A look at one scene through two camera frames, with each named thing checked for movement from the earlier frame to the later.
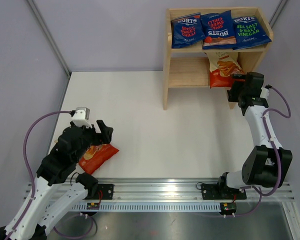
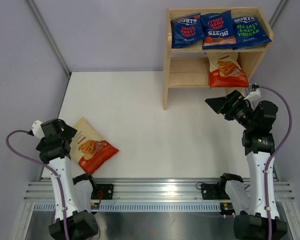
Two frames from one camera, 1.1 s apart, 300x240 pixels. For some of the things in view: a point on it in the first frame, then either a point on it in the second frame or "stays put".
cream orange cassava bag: (97, 156) stays put
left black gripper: (106, 132) → (68, 132)
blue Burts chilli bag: (187, 30) stays put
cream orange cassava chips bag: (222, 65) stays put
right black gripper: (232, 95) → (228, 104)
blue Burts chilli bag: (218, 30) stays put
